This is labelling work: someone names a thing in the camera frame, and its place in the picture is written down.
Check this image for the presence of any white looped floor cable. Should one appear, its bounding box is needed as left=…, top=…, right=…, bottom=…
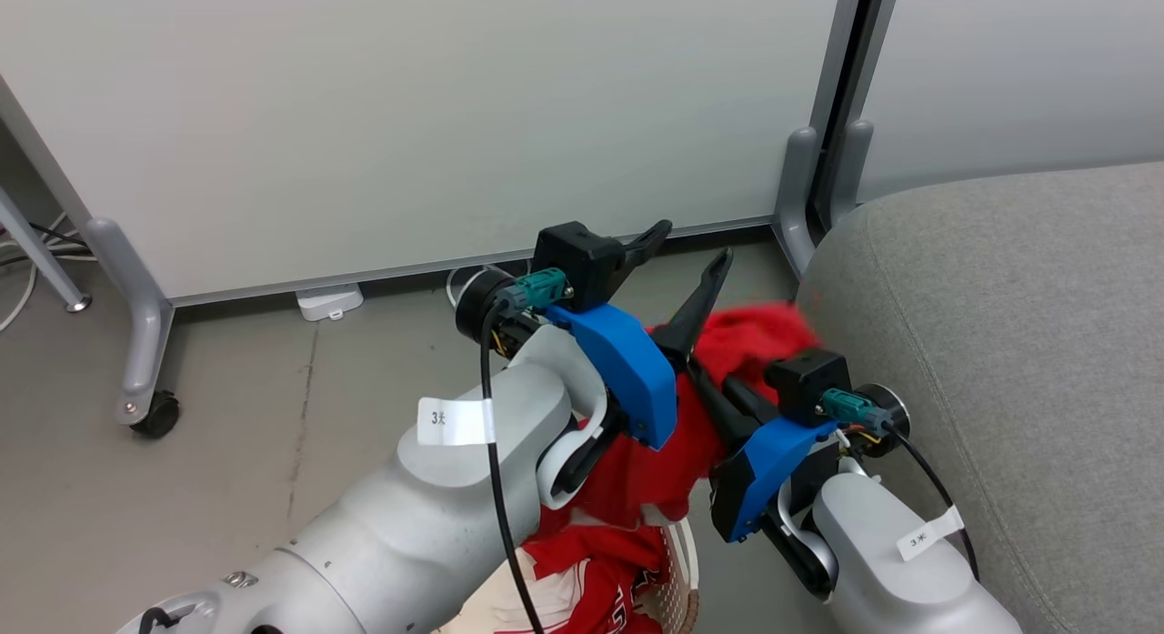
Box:
left=445, top=266, right=487, bottom=309

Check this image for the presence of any white perforated laundry basket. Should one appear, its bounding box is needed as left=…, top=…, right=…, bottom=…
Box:
left=627, top=516, right=701, bottom=634

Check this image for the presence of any grey fabric sofa seat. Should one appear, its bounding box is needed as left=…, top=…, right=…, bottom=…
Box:
left=796, top=161, right=1164, bottom=634

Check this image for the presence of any wide white partition panel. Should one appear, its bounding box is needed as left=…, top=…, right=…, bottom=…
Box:
left=0, top=0, right=865, bottom=307

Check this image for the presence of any green left camera connector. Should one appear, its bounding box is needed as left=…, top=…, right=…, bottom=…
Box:
left=496, top=267, right=572, bottom=313

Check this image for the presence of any slanted grey stand leg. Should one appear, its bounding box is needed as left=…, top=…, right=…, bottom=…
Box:
left=0, top=186, right=92, bottom=313

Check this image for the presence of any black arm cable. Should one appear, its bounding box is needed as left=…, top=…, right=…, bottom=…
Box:
left=479, top=293, right=547, bottom=634
left=887, top=425, right=981, bottom=582

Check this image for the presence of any green right camera connector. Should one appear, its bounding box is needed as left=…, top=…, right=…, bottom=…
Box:
left=818, top=388, right=897, bottom=435

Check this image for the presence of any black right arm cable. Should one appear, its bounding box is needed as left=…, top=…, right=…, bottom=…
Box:
left=887, top=425, right=981, bottom=582

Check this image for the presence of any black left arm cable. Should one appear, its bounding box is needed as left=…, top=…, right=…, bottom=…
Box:
left=479, top=293, right=547, bottom=634

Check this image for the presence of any red jersey with white trim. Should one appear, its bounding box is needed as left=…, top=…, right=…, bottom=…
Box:
left=436, top=516, right=676, bottom=634

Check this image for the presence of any grey curved partition foot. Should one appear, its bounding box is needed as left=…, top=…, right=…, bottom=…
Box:
left=773, top=127, right=821, bottom=278
left=829, top=118, right=874, bottom=227

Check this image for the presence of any grey partition leg with caster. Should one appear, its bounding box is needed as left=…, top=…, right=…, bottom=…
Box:
left=85, top=217, right=180, bottom=438

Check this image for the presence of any green camera connector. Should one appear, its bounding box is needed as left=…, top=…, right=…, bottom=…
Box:
left=818, top=388, right=897, bottom=435
left=496, top=267, right=572, bottom=313

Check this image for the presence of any white power adapter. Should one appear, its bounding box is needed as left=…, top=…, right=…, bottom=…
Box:
left=296, top=285, right=365, bottom=322

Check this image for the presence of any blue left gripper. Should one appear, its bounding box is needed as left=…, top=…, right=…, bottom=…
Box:
left=544, top=220, right=734, bottom=451

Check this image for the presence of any white partition panel behind sofa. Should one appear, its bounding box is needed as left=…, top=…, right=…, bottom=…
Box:
left=850, top=0, right=1164, bottom=206

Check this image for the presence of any plain red mesh garment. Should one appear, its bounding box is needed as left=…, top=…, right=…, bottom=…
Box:
left=568, top=301, right=821, bottom=530

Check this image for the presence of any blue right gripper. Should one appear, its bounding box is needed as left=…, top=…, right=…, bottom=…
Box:
left=687, top=360, right=838, bottom=545

